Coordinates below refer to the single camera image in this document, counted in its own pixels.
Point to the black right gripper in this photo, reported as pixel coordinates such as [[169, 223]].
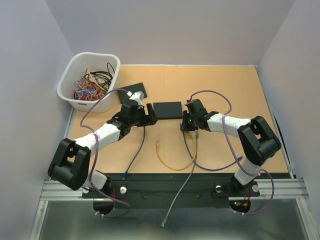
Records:
[[184, 126]]

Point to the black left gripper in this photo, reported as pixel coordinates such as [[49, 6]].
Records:
[[148, 120]]

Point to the black network switch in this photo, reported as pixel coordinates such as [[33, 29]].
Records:
[[137, 87], [168, 110]]

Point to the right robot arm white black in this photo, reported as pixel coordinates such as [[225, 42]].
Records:
[[258, 140]]

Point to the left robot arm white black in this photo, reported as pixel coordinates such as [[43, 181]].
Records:
[[71, 161]]

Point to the white plastic basket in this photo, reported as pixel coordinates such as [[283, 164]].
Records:
[[87, 77]]

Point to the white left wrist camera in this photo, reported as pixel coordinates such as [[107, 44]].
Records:
[[138, 96]]

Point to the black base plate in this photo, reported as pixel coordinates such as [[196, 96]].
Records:
[[180, 190]]

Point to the aluminium mounting rail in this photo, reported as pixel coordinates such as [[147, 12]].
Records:
[[283, 189]]

